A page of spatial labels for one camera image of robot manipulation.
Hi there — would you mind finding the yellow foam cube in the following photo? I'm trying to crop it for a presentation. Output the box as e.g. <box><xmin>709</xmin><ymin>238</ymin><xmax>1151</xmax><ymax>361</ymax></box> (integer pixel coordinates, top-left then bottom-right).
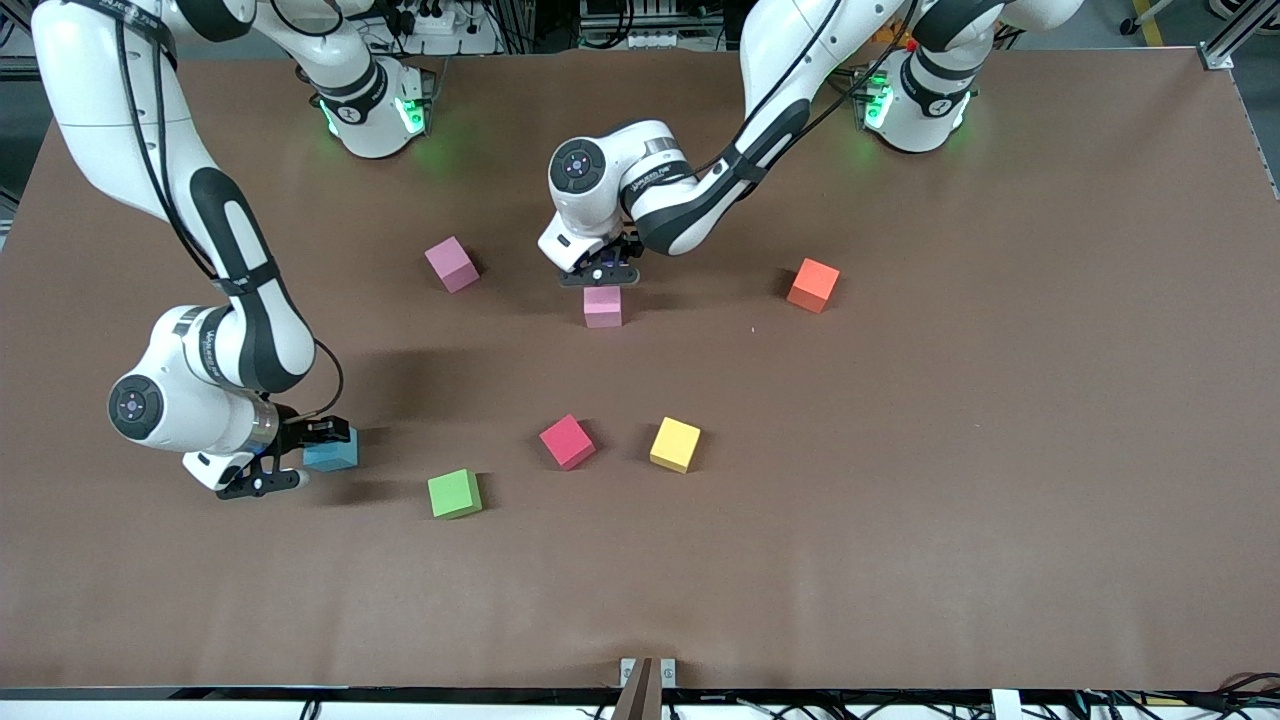
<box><xmin>650</xmin><ymin>417</ymin><xmax>702</xmax><ymax>474</ymax></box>

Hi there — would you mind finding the green foam cube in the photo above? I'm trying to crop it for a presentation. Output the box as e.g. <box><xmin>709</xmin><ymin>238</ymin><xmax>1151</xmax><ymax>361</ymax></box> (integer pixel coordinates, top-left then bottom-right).
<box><xmin>427</xmin><ymin>468</ymin><xmax>483</xmax><ymax>520</ymax></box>

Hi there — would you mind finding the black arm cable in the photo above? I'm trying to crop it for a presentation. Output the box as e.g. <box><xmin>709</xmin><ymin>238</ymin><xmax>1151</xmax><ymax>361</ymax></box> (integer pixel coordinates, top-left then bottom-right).
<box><xmin>700</xmin><ymin>0</ymin><xmax>921</xmax><ymax>176</ymax></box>
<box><xmin>112</xmin><ymin>15</ymin><xmax>347</xmax><ymax>426</ymax></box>

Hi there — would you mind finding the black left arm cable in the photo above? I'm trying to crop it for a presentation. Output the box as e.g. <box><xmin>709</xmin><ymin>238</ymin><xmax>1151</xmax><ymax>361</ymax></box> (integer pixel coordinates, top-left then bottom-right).
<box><xmin>700</xmin><ymin>0</ymin><xmax>921</xmax><ymax>176</ymax></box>

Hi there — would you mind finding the brown table cover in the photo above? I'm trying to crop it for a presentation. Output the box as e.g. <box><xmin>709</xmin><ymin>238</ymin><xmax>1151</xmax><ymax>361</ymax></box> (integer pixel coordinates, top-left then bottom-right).
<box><xmin>0</xmin><ymin>48</ymin><xmax>1280</xmax><ymax>693</ymax></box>

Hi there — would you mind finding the orange foam cube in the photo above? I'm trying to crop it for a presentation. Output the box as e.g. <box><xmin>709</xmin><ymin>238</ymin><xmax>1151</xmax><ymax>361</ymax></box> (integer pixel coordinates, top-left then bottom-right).
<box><xmin>787</xmin><ymin>258</ymin><xmax>841</xmax><ymax>314</ymax></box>

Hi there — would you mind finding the blue foam cube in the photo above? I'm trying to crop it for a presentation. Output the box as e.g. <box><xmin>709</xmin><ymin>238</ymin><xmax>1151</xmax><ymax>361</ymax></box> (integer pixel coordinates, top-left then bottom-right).
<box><xmin>303</xmin><ymin>428</ymin><xmax>359</xmax><ymax>473</ymax></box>

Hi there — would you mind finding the white power strip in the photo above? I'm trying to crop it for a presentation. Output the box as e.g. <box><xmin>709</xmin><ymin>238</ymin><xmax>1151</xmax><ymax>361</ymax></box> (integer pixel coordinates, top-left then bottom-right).
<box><xmin>395</xmin><ymin>0</ymin><xmax>473</xmax><ymax>37</ymax></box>

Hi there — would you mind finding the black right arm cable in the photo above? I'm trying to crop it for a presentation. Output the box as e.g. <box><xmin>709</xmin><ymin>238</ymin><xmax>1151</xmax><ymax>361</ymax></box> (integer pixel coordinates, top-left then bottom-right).
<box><xmin>112</xmin><ymin>15</ymin><xmax>347</xmax><ymax>426</ymax></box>

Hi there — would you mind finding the red foam cube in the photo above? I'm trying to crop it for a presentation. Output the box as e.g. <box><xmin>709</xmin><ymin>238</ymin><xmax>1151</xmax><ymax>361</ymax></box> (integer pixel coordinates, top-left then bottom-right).
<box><xmin>539</xmin><ymin>414</ymin><xmax>597</xmax><ymax>471</ymax></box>

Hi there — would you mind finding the aluminium frame profile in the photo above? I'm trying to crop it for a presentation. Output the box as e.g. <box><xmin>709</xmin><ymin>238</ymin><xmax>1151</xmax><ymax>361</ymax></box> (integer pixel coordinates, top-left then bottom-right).
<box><xmin>1198</xmin><ymin>0</ymin><xmax>1280</xmax><ymax>73</ymax></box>

